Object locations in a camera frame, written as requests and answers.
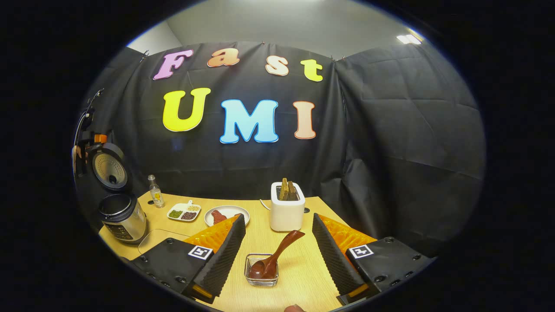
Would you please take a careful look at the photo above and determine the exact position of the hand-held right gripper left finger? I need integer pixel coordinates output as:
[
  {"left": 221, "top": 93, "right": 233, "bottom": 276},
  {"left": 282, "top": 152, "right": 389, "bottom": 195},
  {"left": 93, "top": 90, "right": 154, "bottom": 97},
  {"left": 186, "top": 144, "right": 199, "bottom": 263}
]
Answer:
[{"left": 130, "top": 213, "right": 247, "bottom": 304}]

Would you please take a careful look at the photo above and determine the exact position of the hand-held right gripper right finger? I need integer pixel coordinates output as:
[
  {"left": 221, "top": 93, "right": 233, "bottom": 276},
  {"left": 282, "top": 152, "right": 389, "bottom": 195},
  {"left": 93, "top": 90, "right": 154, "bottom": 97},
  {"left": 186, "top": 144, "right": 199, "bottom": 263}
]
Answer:
[{"left": 311, "top": 212, "right": 436, "bottom": 306}]

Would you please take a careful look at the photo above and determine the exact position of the wire chopstick holder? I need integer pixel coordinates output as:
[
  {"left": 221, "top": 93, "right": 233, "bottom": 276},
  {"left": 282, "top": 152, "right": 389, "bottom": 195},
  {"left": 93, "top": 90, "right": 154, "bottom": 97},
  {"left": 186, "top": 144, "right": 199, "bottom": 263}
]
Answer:
[{"left": 244, "top": 253, "right": 279, "bottom": 287}]

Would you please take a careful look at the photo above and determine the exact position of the brown wooden spoon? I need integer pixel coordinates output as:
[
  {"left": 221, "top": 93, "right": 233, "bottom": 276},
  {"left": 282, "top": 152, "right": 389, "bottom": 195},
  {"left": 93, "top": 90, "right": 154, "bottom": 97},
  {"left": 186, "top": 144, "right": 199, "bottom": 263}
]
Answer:
[{"left": 249, "top": 230, "right": 306, "bottom": 279}]

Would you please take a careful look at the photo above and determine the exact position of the black and silver rice cooker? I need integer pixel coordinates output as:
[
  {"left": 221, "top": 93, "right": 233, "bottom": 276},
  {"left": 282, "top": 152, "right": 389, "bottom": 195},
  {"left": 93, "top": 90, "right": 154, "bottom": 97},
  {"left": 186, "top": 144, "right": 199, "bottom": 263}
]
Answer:
[{"left": 90, "top": 142, "right": 149, "bottom": 245}]

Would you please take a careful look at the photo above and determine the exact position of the round white plate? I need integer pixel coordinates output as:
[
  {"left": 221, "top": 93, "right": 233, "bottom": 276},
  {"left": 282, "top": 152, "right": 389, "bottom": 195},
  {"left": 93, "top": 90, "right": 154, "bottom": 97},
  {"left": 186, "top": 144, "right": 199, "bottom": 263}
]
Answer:
[{"left": 204, "top": 205, "right": 251, "bottom": 228}]

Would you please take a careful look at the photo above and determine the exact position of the white toaster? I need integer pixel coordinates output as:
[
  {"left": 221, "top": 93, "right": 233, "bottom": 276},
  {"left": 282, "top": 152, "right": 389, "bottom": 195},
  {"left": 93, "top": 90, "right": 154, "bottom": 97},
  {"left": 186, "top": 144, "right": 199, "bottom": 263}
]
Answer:
[{"left": 270, "top": 181, "right": 306, "bottom": 232}]

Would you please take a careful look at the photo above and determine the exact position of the white divided dish of beans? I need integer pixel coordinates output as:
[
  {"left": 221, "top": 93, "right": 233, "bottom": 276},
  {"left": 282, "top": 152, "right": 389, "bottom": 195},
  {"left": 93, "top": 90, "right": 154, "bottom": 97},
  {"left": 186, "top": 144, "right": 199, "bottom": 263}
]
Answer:
[{"left": 167, "top": 200, "right": 202, "bottom": 222}]

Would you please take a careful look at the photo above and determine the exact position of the small clear glass bottle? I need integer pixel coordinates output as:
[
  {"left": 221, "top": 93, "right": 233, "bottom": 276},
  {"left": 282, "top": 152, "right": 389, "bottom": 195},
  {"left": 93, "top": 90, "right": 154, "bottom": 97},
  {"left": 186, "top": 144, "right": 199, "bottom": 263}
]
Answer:
[{"left": 147, "top": 175, "right": 165, "bottom": 208}]

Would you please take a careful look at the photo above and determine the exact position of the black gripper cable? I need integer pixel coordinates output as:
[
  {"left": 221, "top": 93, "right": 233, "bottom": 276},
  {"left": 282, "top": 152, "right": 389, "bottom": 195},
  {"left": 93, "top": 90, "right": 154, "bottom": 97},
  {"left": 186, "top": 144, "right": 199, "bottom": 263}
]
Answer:
[{"left": 74, "top": 89, "right": 104, "bottom": 143}]

